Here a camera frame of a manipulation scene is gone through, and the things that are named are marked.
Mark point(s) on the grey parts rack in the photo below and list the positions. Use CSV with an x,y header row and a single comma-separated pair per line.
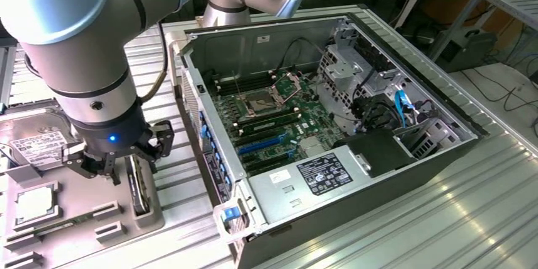
x,y
84,206

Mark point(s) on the thin metal locking lever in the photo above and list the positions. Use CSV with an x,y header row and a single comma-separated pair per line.
x,y
238,84

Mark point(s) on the CPU socket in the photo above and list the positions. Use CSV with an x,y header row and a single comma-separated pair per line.
x,y
258,103

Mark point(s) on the long black expansion slot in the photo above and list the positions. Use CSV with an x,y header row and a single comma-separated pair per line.
x,y
272,168
260,140
268,161

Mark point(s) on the green graphics card with fan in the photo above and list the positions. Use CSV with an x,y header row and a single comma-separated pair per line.
x,y
139,187

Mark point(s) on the metal slat rack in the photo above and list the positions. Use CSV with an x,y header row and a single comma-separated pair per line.
x,y
513,1

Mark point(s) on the grey power supply with label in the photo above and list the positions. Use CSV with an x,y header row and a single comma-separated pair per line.
x,y
286,199

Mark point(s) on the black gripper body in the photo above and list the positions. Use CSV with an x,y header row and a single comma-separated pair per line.
x,y
110,130

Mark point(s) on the silver CPU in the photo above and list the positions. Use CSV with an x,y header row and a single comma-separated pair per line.
x,y
35,203

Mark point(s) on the black box device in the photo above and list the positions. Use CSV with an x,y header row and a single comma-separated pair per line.
x,y
470,48

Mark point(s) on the metal socket cover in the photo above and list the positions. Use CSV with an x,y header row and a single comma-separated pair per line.
x,y
292,77

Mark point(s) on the black plastic air shroud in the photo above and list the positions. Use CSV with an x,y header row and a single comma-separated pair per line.
x,y
378,152

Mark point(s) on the green motherboard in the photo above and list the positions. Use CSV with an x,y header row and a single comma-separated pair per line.
x,y
311,114

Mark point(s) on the blue expansion slot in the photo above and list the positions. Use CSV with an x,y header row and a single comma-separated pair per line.
x,y
258,146

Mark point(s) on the open black PC case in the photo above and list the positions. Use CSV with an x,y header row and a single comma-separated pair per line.
x,y
218,45

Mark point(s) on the green RAM stick with clips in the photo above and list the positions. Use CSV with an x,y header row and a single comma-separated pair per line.
x,y
264,126

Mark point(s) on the blue case latch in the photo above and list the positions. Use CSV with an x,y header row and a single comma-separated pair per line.
x,y
230,214

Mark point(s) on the silver chipset heatsink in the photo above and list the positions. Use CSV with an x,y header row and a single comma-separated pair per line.
x,y
311,146

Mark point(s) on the silver hard disk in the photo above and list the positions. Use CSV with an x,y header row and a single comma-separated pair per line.
x,y
37,149

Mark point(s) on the perforated metal drive cage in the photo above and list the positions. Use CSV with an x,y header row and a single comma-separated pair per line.
x,y
441,133

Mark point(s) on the blue slot latch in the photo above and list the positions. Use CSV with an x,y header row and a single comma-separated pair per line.
x,y
204,133
223,168
228,181
218,157
212,148

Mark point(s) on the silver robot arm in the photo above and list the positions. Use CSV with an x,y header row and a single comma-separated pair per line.
x,y
84,45

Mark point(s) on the black RAM slot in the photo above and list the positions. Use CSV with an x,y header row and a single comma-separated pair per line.
x,y
247,88
268,114
243,80
264,119

